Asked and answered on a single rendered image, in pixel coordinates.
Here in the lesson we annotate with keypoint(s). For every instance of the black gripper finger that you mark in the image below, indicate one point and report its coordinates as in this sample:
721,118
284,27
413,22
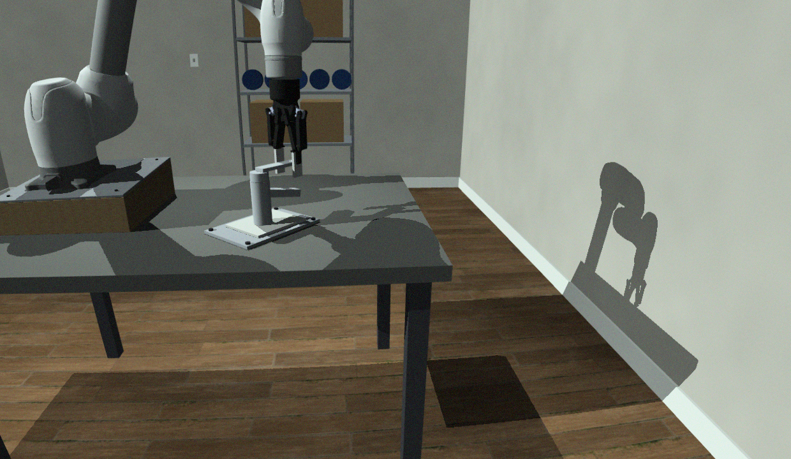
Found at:
276,132
299,143

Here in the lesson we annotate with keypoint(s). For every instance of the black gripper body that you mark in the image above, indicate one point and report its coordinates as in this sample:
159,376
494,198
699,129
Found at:
285,94

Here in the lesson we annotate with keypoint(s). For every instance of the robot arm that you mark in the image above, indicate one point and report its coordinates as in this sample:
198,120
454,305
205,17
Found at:
66,120

